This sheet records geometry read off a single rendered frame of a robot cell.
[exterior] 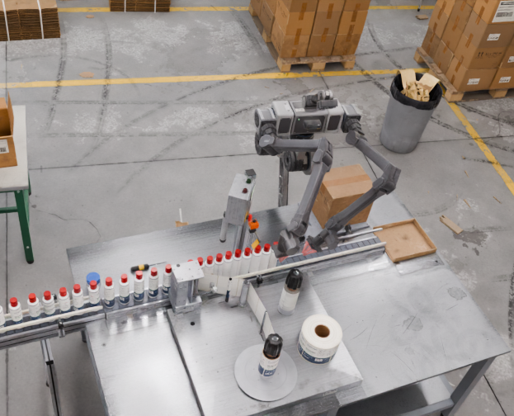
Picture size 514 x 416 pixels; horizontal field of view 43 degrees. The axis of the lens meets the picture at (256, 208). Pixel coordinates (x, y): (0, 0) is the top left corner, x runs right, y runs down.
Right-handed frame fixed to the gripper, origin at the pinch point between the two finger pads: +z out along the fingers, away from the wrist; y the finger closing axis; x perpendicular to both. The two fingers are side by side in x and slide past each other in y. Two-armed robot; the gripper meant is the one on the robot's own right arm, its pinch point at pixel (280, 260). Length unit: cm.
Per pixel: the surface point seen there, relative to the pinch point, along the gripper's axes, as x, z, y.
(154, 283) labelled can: 18, 18, -59
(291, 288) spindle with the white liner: -11.3, 9.9, 2.8
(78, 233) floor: 154, 116, -73
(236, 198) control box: 21.0, -28.0, -18.5
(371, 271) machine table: 3, 36, 66
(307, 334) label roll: -34.4, 17.5, 1.8
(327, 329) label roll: -34.4, 18.5, 13.5
